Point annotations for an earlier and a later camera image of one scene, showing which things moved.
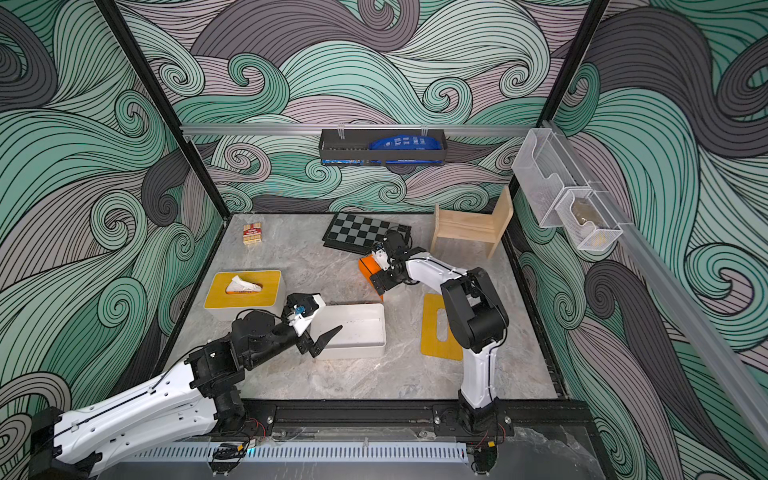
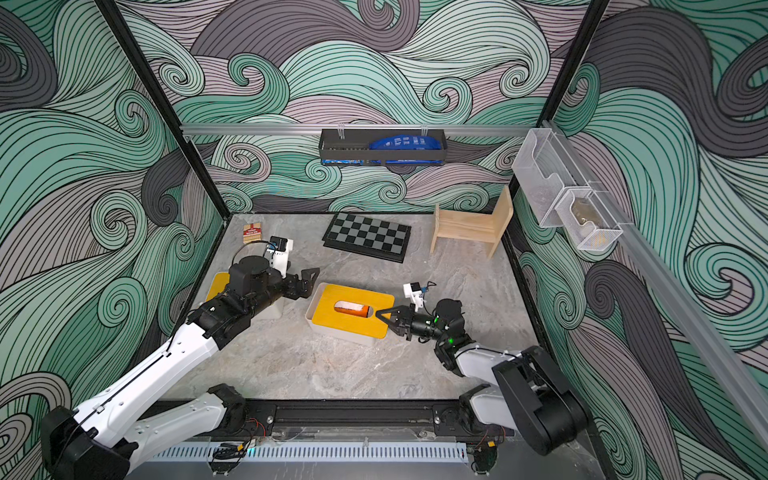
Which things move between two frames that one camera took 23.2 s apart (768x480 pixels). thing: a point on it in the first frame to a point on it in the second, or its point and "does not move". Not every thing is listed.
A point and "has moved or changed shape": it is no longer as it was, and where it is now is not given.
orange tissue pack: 368,266 to 353,308
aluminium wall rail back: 297,128 does not move
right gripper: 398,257 to 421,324
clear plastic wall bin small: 587,220 does not move
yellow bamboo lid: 429,343 has moved or changed shape
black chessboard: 358,233 does not move
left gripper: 304,343 to 304,284
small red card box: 252,233 does not move
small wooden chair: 474,226 does not move
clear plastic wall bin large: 544,166 does not move
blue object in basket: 407,142 does not move
